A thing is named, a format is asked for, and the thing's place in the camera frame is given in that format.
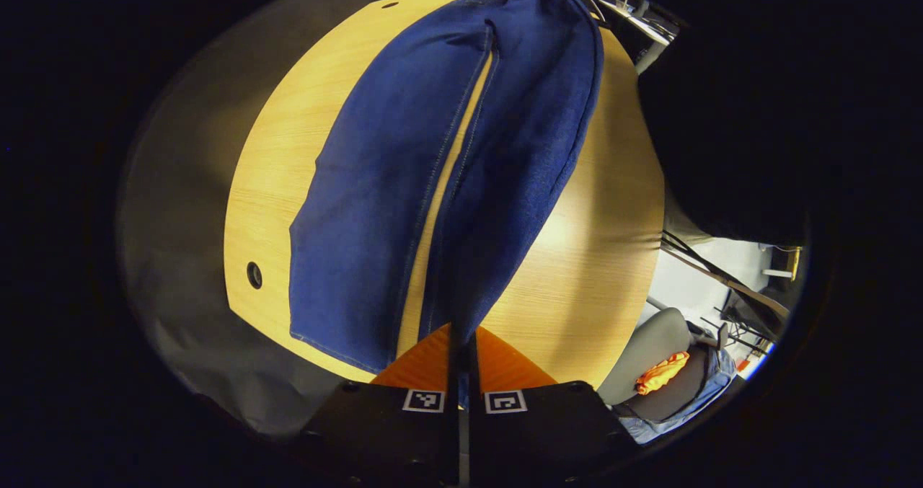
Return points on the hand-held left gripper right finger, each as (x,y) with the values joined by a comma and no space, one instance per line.
(533,430)

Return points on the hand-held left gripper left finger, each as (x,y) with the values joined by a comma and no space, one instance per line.
(389,430)

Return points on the blue jeans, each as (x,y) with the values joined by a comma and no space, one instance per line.
(375,207)

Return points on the white desk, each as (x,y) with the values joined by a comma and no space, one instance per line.
(645,30)

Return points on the orange cloth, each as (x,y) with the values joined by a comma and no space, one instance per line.
(662,374)

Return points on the grey office chair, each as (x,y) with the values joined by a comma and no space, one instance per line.
(649,336)

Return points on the denim garment on chair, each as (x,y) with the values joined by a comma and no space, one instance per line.
(714,376)

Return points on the brown slanted bar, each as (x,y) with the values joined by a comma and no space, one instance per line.
(721,280)

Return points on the black backdrop cloth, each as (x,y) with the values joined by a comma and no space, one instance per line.
(180,221)

